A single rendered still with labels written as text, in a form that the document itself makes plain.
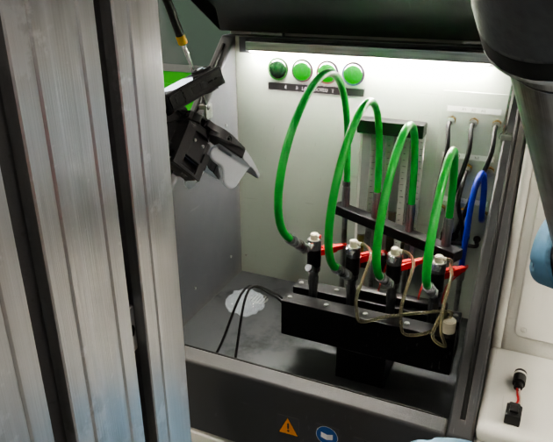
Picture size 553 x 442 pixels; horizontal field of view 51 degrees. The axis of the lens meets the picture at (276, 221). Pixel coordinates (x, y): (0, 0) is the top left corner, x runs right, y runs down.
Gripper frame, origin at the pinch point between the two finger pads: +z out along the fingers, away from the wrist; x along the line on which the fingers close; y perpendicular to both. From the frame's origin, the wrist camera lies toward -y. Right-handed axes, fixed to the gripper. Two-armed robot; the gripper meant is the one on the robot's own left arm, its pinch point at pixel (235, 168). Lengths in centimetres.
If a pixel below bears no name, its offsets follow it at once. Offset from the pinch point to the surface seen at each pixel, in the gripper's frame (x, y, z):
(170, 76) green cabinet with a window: -238, -164, 140
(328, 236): 7.3, 2.4, 17.7
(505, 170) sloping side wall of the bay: 27.1, -20.0, 35.7
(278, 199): 1.4, -0.2, 9.9
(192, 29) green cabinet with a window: -212, -185, 124
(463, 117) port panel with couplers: 14, -37, 42
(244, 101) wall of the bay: -35, -37, 28
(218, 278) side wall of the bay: -44, 2, 49
